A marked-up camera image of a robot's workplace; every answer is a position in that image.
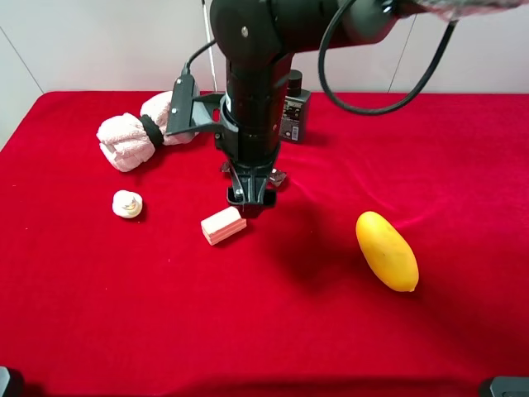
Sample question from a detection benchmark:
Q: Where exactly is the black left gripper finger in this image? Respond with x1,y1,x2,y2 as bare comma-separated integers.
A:
226,187,247,207

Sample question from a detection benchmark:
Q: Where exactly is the black base left corner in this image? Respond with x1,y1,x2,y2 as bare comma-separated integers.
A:
0,366,24,397

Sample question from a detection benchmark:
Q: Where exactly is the rolled pink towel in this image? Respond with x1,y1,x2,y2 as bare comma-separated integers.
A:
97,91,196,172

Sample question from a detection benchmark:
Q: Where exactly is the black base corner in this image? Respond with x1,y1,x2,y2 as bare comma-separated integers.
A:
479,376,529,397
0,366,24,397

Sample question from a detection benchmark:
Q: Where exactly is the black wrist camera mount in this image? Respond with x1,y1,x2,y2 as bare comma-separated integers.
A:
165,74,225,136

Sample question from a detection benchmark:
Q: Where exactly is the red velvet tablecloth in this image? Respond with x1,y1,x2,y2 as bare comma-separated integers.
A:
1,92,528,396

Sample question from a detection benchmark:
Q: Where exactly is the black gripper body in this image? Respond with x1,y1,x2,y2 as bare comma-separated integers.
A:
216,94,280,203

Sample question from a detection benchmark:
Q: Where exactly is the black base right corner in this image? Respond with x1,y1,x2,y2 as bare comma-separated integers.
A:
479,376,529,397

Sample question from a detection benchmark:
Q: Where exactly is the black hair tie band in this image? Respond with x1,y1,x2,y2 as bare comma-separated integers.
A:
139,114,164,149

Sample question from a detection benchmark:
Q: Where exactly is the black pump bottle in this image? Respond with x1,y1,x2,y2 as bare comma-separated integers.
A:
279,69,312,143

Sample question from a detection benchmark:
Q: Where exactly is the pink layered wafer block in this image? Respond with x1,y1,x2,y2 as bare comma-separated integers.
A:
201,207,247,246

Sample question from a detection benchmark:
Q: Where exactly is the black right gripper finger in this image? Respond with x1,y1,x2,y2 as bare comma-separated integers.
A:
243,189,277,219

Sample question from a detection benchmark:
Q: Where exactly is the yellow mango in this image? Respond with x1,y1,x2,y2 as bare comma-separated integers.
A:
355,211,419,292

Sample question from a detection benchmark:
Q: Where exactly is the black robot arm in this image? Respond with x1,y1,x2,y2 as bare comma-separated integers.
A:
210,1,345,218

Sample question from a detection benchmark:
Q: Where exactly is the dark snack bar wrapper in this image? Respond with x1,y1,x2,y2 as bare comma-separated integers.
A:
220,161,287,188

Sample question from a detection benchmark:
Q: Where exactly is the black cable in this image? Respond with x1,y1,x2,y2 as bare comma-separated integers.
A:
181,0,460,117

